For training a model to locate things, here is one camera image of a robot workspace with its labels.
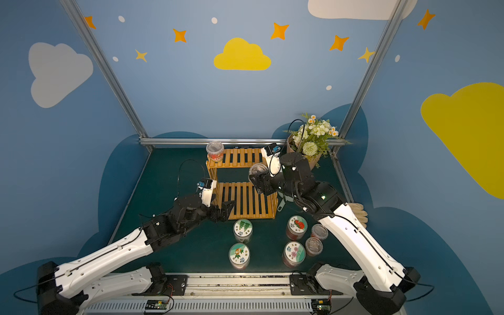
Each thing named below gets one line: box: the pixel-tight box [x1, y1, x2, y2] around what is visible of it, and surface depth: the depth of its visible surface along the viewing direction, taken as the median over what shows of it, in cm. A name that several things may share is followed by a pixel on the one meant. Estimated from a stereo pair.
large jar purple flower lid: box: [282, 240, 307, 268], surface depth 76 cm
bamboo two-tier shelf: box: [206, 148, 279, 220], surface depth 85 cm
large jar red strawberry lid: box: [286, 215, 308, 241], surface depth 84 cm
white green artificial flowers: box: [282, 114, 352, 168], surface depth 88 cm
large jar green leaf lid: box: [232, 218, 253, 244], surface depth 83 cm
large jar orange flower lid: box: [228, 242, 251, 271], surface depth 76 cm
